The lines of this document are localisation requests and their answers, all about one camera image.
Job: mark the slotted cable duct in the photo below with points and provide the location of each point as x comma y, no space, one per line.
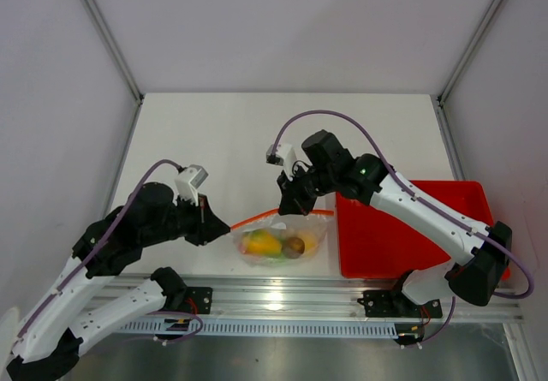
256,327

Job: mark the aluminium frame post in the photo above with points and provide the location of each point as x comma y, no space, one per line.
483,27
106,36

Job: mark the green apple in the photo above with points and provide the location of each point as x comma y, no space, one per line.
278,260

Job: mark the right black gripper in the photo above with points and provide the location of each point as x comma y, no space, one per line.
293,200

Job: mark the clear orange zip top bag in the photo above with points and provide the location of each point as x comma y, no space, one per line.
318,222

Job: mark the right aluminium frame post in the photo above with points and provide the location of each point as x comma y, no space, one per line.
483,27

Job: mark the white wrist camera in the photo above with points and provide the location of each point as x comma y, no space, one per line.
282,155
189,181

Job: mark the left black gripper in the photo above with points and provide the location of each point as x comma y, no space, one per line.
208,224

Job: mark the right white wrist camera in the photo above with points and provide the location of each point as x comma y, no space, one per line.
282,155

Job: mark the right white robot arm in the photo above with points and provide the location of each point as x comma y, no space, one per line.
478,252

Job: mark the red plastic tray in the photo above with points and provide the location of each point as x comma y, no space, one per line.
375,245

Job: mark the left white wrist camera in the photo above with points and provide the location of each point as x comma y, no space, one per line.
189,181

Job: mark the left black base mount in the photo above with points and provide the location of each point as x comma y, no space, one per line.
197,301

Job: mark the brown kiwi fruit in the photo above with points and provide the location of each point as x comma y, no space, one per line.
293,247

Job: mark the left aluminium frame post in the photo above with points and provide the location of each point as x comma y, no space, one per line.
106,36

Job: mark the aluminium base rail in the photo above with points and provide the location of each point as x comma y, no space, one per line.
301,298

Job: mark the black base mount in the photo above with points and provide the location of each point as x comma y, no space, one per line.
379,303
197,301

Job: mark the orange fruit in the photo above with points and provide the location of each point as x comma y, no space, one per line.
311,242

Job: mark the yellow green mango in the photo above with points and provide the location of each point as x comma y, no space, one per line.
261,242

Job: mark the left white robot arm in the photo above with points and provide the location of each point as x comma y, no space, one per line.
58,331

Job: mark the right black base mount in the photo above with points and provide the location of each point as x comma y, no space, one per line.
379,303

